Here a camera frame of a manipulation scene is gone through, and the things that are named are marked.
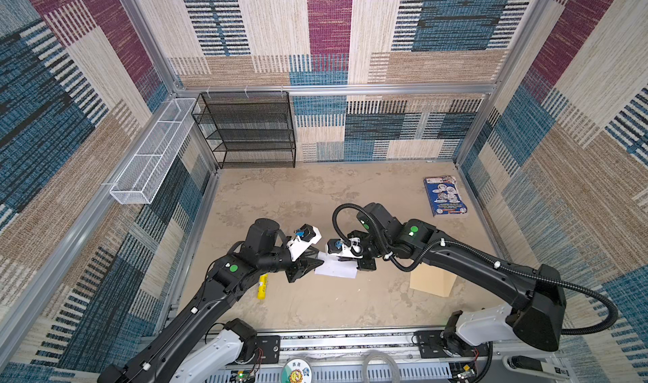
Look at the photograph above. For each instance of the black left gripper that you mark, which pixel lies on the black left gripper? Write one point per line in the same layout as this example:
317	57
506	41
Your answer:
300	266

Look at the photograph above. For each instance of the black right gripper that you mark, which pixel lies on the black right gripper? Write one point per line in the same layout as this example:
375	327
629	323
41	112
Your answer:
366	265

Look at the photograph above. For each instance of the white letter paper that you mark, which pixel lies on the white letter paper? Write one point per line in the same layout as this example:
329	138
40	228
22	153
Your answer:
333	267

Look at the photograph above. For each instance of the manila paper envelope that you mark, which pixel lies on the manila paper envelope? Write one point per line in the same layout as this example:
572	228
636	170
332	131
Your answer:
432	280

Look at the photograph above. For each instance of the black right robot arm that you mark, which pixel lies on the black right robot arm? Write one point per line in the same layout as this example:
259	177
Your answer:
534	299

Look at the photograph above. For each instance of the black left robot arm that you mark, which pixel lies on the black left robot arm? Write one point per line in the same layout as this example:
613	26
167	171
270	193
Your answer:
266	249

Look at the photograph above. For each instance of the yellow glue stick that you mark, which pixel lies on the yellow glue stick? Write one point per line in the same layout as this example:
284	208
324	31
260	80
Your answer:
262	287

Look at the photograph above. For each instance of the blue comic paperback book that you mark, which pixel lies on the blue comic paperback book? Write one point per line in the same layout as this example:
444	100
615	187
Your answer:
443	196

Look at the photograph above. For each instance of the clear plastic tube loop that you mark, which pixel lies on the clear plastic tube loop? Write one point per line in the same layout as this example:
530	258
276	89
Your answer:
377	364

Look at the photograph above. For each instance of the white handheld device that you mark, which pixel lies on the white handheld device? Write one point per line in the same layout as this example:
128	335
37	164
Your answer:
534	367

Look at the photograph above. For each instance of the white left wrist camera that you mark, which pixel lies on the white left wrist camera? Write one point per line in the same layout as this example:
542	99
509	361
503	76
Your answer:
305	237

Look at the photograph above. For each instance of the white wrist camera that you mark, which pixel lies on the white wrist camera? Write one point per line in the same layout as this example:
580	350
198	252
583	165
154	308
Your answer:
305	237
337	247

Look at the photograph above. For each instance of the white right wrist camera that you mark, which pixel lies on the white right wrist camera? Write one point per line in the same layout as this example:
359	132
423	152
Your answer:
337	247

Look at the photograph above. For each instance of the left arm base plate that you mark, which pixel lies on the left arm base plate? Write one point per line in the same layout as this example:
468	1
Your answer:
264	349

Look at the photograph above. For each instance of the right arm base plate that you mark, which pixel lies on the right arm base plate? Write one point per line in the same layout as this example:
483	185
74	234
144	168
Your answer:
432	345

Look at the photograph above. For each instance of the black wire mesh shelf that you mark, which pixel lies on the black wire mesh shelf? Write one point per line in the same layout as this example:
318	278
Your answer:
248	130

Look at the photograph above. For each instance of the white wire mesh basket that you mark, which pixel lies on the white wire mesh basket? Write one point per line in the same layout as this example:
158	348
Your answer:
147	169

